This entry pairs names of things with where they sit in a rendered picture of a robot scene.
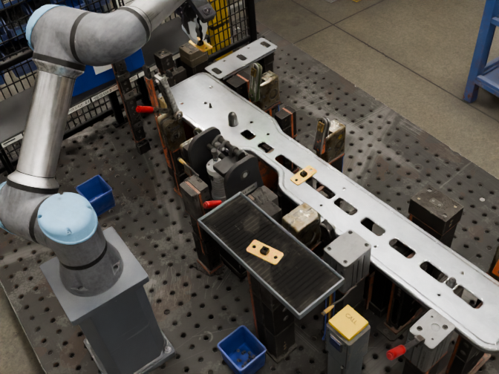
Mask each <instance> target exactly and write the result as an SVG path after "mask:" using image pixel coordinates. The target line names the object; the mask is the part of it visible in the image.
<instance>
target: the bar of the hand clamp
mask: <svg viewBox="0 0 499 374"><path fill-rule="evenodd" d="M167 77H168V78H170V79H171V78H172V77H173V74H172V72H171V71H170V70H166V75H165V74H163V75H162V76H161V73H157V74H156V75H154V78H155V82H154V83H153V84H154V86H155V85H158V87H159V89H160V92H161V93H162V95H163V98H164V100H165V103H166V105H167V107H168V108H171V109H172V112H173V114H175V112H176V111H178V110H179V108H178V106H177V103H176V101H175V98H174V96H173V94H172V91H171V88H170V87H169V84H168V82H167Z"/></svg>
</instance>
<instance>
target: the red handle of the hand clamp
mask: <svg viewBox="0 0 499 374"><path fill-rule="evenodd" d="M136 111H137V113H144V114H152V113H159V114H173V112H172V109H171V108H153V107H150V106H137V107H136Z"/></svg>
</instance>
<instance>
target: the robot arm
mask: <svg viewBox="0 0 499 374"><path fill-rule="evenodd" d="M173 12H175V13H176V14H178V15H179V16H182V17H181V23H182V28H183V31H184V32H185V33H186V34H187V35H188V36H189V38H190V39H191V41H192V42H193V43H195V44H196V45H197V44H198V38H197V33H196V32H195V28H196V26H197V27H198V28H199V31H200V40H202V41H203V40H204V37H205V35H206V31H207V27H208V25H209V21H211V20H213V19H215V14H216V12H215V10H214V9H213V7H212V6H211V4H210V3H209V2H208V1H207V0H136V1H134V2H133V3H132V4H130V5H129V6H122V7H119V8H118V9H117V10H115V11H114V12H112V13H94V12H91V11H87V10H80V9H76V8H72V7H69V6H66V5H62V4H60V5H56V4H46V5H44V6H41V7H40V8H39V9H37V10H36V11H35V12H34V13H33V14H32V16H31V17H30V19H29V21H28V23H27V27H26V40H28V42H27V43H28V45H29V46H30V48H31V49H32V50H33V57H32V60H33V62H34V63H35V65H36V67H37V72H36V78H35V82H34V86H33V93H32V97H31V101H30V107H29V111H28V115H27V121H26V125H25V132H24V135H23V139H22V146H21V149H20V153H19V160H18V164H17V167H16V170H15V171H14V172H13V173H11V174H9V175H8V176H7V181H6V182H4V183H2V184H1V185H0V227H1V228H2V229H5V230H6V231H7V232H9V233H11V234H15V235H18V236H20V237H23V238H26V239H28V240H31V241H33V242H35V243H38V244H41V245H43V246H46V247H48V248H50V249H52V250H53V251H54V252H55V254H56V256H57V257H58V259H59V274H60V278H61V281H62V283H63V285H64V287H65V288H66V289H67V290H68V291H69V292H70V293H71V294H73V295H76V296H80V297H91V296H95V295H99V294H102V293H104V292H106V291H107V290H109V289H110V288H111V287H112V286H113V285H114V284H115V283H116V282H117V281H118V280H119V278H120V276H121V274H122V272H123V260H122V258H121V256H120V253H119V252H118V250H117V249H116V248H115V247H114V246H113V245H111V244H110V243H109V242H108V241H107V240H106V239H105V236H104V234H103V232H102V229H101V227H100V224H99V222H98V219H97V214H96V212H95V211H94V209H93V207H92V206H91V204H90V203H89V202H88V201H87V200H86V199H85V198H84V197H83V196H81V195H79V194H75V193H71V192H64V193H63V194H61V195H60V194H58V190H59V184H58V182H57V181H56V180H55V173H56V167H57V163H58V159H59V153H60V149H61V145H62V139H63V136H64V132H65V126H66V122H67V118H68V112H69V108H70V104H71V98H72V94H73V91H74V85H75V81H76V78H77V77H78V76H80V75H82V74H83V73H84V72H85V66H86V65H90V66H95V67H99V66H106V65H111V64H114V63H115V62H118V61H120V60H122V59H125V58H126V57H128V56H130V55H131V54H133V53H135V52H136V51H138V50H139V49H140V48H141V47H142V46H143V45H144V44H145V43H147V42H148V40H149V39H150V36H151V32H152V31H153V30H154V29H155V28H156V27H157V26H158V25H159V24H161V23H162V22H163V21H164V20H165V19H166V18H167V17H168V16H170V15H171V14H172V13H173ZM194 17H197V18H196V19H194ZM193 19H194V21H192V20H193Z"/></svg>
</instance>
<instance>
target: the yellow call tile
mask: <svg viewBox="0 0 499 374"><path fill-rule="evenodd" d="M328 323H329V324H330V325H331V326H332V327H333V328H334V329H335V330H336V331H337V332H338V333H339V334H341V335H342V336H343V337H344V338H345V339H346V340H347V341H350V340H351V339H353V338H354V337H355V336H356V335H357V334H358V333H360V332H361V331H362V330H363V329H364V328H366V326H367V325H368V321H366V320H365V319H364V318H363V317H362V316H361V315H360V314H359V313H358V312H356V311H355V310H354V309H353V308H352V307H350V306H349V305H347V306H345V307H344V308H343V309H342V310H341V311H339V312H338V313H337V314H336V315H334V316H333V317H332V318H331V319H330V320H329V321H328Z"/></svg>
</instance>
